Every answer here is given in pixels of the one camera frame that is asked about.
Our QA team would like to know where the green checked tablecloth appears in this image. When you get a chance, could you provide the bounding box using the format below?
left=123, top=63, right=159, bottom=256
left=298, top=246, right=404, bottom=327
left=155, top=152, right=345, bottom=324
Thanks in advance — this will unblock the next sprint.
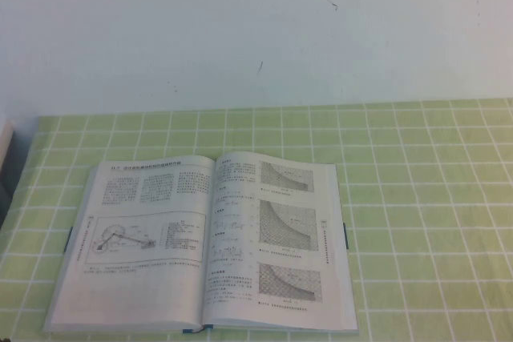
left=0, top=97, right=513, bottom=342

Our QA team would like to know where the white board with beige edge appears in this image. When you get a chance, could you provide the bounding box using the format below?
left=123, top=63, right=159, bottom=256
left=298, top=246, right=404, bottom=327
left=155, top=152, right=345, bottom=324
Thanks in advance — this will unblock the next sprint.
left=0, top=119, right=17, bottom=177

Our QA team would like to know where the white hardcover book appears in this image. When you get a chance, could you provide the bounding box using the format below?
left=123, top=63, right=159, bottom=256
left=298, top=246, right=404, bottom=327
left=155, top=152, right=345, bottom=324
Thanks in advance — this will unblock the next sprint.
left=42, top=151, right=360, bottom=337

